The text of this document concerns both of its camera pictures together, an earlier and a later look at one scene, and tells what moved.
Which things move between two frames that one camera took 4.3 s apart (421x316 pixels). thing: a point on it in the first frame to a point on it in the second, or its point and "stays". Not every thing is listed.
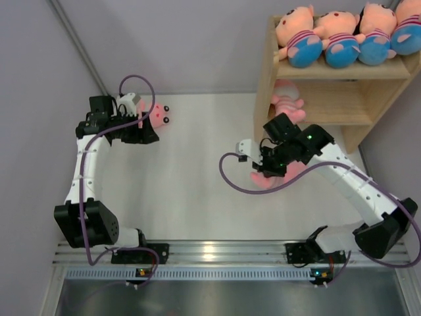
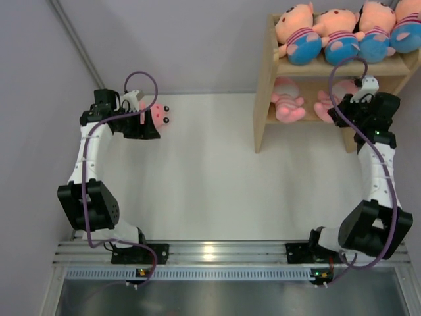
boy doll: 406,39 stays
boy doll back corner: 376,23 stays
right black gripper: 265,167 to 344,105
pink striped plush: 160,115 stays
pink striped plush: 285,95 stays
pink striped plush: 292,170 to 339,89
